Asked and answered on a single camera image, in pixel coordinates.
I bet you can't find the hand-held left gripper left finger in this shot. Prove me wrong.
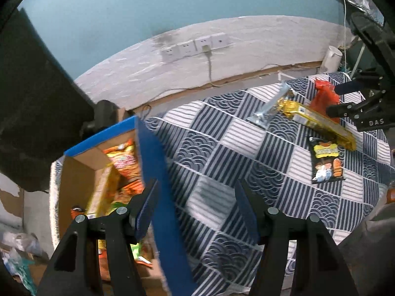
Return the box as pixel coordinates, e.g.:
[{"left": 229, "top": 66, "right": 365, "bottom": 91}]
[{"left": 37, "top": 179, "right": 159, "bottom": 296}]

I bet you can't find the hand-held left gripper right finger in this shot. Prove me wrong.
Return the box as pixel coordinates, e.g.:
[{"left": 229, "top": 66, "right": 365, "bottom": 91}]
[{"left": 234, "top": 180, "right": 360, "bottom": 296}]

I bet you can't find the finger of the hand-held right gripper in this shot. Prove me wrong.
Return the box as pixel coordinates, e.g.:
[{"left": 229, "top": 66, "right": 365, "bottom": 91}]
[
  {"left": 333, "top": 78, "right": 385, "bottom": 96},
  {"left": 326, "top": 100, "right": 372, "bottom": 119}
]

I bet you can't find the red snack packet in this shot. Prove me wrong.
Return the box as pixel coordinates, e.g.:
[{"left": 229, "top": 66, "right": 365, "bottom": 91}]
[{"left": 309, "top": 79, "right": 341, "bottom": 124}]

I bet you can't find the cardboard box with blue rim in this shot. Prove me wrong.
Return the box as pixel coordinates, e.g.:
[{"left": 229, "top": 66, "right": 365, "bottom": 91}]
[{"left": 57, "top": 115, "right": 198, "bottom": 296}]

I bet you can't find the small yellow snack packet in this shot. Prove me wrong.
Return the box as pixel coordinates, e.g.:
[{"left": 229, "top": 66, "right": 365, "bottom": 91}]
[{"left": 88, "top": 166, "right": 121, "bottom": 219}]

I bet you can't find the black snack packet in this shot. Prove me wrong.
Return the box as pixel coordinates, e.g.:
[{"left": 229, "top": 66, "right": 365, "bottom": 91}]
[{"left": 309, "top": 136, "right": 346, "bottom": 185}]

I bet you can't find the large orange chip bag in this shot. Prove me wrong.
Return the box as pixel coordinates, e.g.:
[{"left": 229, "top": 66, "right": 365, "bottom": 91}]
[{"left": 103, "top": 139, "right": 145, "bottom": 195}]

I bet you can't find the long yellow snack packet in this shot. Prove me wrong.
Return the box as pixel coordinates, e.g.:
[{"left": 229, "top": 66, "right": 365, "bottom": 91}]
[{"left": 292, "top": 103, "right": 357, "bottom": 151}]

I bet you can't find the white kettle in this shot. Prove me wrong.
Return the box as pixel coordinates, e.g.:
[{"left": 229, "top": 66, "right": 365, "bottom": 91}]
[{"left": 319, "top": 46, "right": 343, "bottom": 74}]

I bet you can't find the gold foil snack packet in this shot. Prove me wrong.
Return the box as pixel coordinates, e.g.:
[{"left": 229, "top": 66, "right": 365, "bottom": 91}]
[{"left": 276, "top": 97, "right": 304, "bottom": 119}]

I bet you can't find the navy white patterned tablecloth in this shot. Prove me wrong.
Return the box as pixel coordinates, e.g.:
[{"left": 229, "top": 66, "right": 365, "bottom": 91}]
[{"left": 49, "top": 72, "right": 395, "bottom": 293}]

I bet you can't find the silver foil snack packet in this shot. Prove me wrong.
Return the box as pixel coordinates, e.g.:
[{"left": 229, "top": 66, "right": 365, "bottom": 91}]
[{"left": 246, "top": 82, "right": 292, "bottom": 129}]

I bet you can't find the black cylindrical lamp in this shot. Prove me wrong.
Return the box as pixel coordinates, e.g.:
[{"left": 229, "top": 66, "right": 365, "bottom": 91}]
[{"left": 81, "top": 100, "right": 119, "bottom": 136}]

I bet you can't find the grey clothing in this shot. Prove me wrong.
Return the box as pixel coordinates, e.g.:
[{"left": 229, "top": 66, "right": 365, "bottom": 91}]
[{"left": 339, "top": 203, "right": 395, "bottom": 296}]

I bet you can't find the teal white cloth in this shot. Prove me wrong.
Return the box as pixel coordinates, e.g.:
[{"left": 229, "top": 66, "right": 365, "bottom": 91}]
[{"left": 0, "top": 231, "right": 40, "bottom": 293}]

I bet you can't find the black fabric panel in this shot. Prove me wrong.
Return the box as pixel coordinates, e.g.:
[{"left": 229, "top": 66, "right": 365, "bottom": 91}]
[{"left": 0, "top": 8, "right": 95, "bottom": 192}]

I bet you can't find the white cable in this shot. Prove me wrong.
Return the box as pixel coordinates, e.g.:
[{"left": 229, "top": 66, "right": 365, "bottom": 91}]
[{"left": 342, "top": 0, "right": 348, "bottom": 48}]

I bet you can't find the white wall socket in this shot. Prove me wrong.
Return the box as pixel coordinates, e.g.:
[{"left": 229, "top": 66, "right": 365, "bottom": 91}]
[
  {"left": 160, "top": 46, "right": 179, "bottom": 63},
  {"left": 194, "top": 36, "right": 213, "bottom": 53},
  {"left": 211, "top": 32, "right": 229, "bottom": 49},
  {"left": 178, "top": 41, "right": 196, "bottom": 58}
]

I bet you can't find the beige plug with cable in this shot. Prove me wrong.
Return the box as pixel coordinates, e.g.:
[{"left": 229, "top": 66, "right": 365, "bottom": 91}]
[{"left": 202, "top": 46, "right": 217, "bottom": 87}]

